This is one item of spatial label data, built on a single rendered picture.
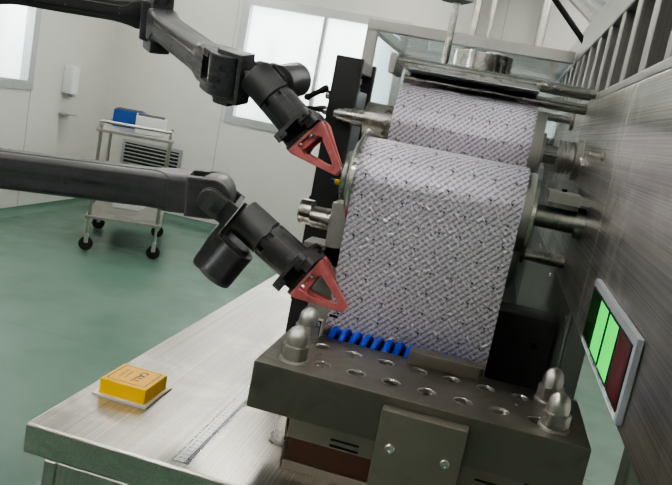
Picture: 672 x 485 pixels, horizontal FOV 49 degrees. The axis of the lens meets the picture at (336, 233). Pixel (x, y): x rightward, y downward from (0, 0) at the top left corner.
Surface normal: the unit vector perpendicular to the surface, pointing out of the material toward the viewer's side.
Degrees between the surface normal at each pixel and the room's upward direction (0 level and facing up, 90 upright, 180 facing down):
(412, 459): 90
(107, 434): 0
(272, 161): 90
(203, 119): 90
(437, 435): 90
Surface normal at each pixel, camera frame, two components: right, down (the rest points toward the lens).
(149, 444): 0.18, -0.97
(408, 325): -0.22, 0.12
